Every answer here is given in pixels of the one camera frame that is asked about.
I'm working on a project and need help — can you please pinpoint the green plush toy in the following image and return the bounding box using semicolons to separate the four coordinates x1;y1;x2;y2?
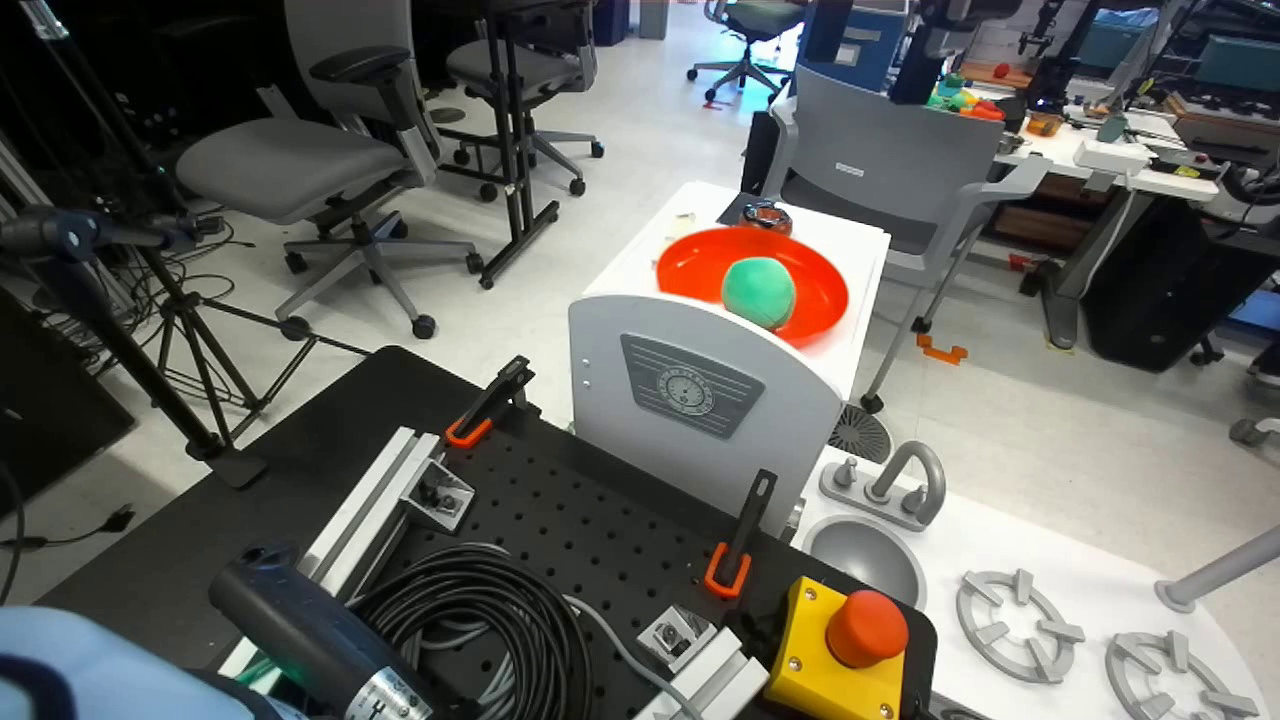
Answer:
720;254;795;326

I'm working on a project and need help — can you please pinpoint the white toy kitchen cabinet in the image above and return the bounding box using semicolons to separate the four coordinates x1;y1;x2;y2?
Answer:
570;178;890;534

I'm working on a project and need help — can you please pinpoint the orange plate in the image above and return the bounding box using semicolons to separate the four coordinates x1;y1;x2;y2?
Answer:
658;223;848;347

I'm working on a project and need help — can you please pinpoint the white toy stove top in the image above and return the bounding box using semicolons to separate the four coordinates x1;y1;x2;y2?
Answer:
795;448;1277;720

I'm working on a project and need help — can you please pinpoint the orange clamp far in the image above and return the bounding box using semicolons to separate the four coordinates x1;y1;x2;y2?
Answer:
446;356;534;448

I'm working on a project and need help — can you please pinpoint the small brown bowl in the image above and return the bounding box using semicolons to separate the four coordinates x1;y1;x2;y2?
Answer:
748;203;792;236

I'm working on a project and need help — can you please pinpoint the orange clamp near cabinet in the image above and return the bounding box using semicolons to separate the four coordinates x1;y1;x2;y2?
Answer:
701;467;779;604

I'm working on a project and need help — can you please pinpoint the yellow emergency stop button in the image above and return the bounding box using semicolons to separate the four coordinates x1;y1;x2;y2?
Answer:
764;575;912;720

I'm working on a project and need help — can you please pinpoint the grey office chair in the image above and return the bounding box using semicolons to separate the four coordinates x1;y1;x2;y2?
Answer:
178;0;483;339

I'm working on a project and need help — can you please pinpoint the coiled black cable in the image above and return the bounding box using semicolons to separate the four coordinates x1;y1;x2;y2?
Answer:
358;543;592;720

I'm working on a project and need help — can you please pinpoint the aluminium extrusion rail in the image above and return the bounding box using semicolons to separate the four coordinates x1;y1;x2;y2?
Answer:
302;429;442;597

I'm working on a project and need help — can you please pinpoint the black camera tripod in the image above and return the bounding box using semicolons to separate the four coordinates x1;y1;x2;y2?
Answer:
0;0;377;463

